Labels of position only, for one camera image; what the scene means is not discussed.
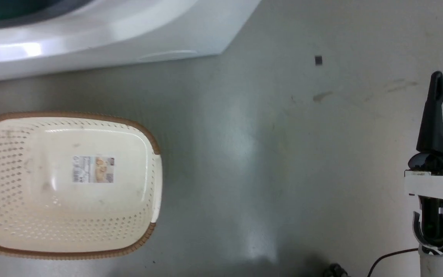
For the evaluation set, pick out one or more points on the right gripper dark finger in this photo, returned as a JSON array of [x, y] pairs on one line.
[[433, 123]]

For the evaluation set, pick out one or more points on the cream perforated laundry basket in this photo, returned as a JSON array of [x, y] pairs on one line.
[[33, 215]]

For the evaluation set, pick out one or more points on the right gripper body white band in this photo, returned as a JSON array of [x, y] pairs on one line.
[[437, 186]]

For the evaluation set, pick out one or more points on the small dark square floor marker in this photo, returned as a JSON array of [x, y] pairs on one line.
[[318, 60]]

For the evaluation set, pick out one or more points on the dark robot base part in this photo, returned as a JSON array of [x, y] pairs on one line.
[[336, 271]]

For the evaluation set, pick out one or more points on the printed label sticker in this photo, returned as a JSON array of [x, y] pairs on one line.
[[93, 169]]

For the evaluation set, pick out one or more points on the white washing machine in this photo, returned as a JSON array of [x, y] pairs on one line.
[[137, 34]]

